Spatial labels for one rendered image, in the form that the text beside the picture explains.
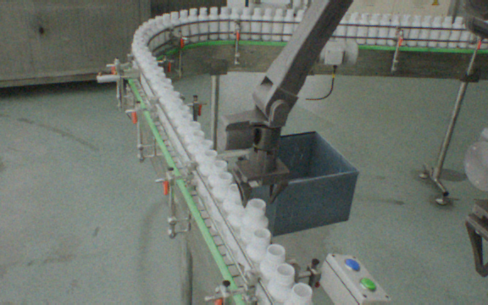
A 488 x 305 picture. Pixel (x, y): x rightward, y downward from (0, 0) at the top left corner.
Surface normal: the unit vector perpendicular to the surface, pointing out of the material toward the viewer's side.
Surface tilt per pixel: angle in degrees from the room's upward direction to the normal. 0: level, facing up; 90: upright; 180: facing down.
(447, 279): 0
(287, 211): 90
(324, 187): 90
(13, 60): 90
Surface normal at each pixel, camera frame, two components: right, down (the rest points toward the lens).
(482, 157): -0.93, 0.14
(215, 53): 0.39, 0.49
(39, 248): 0.06, -0.86
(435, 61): 0.07, 0.54
